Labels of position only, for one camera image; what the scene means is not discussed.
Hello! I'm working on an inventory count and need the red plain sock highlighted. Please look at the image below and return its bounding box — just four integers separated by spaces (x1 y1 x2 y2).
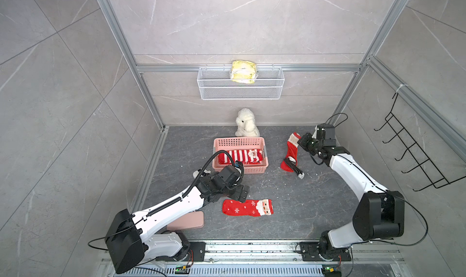
280 133 301 173

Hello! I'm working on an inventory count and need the red snowflake sock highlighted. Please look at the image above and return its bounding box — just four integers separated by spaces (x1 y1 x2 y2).
222 199 274 217

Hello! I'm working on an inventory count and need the red white santa sock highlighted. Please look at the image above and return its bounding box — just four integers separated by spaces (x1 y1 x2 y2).
228 149 263 165

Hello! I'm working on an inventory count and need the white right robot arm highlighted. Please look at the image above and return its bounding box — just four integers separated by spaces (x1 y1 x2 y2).
297 124 408 261

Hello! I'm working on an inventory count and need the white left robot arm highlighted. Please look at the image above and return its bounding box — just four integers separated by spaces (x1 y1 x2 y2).
102 150 250 274

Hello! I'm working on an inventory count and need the black white striped sock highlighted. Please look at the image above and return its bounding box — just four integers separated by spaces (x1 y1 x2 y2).
193 169 211 179

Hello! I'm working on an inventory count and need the pink case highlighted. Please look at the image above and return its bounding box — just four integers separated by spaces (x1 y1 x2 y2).
166 211 205 231

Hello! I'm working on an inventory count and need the pink plastic basket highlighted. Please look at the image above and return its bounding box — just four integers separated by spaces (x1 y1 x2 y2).
214 137 269 174

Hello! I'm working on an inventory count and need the white plush toy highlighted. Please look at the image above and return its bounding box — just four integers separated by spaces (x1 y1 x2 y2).
235 108 260 137

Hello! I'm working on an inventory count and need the yellow packet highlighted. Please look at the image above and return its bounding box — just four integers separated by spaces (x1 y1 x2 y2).
230 60 257 84

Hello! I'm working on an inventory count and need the black wall hook rack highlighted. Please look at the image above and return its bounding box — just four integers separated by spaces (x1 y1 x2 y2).
374 93 466 192

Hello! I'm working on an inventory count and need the white wire wall basket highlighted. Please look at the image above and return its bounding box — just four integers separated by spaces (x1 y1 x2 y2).
197 67 285 101

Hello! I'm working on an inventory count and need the metal base rail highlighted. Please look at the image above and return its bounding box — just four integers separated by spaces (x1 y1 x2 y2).
98 239 405 277

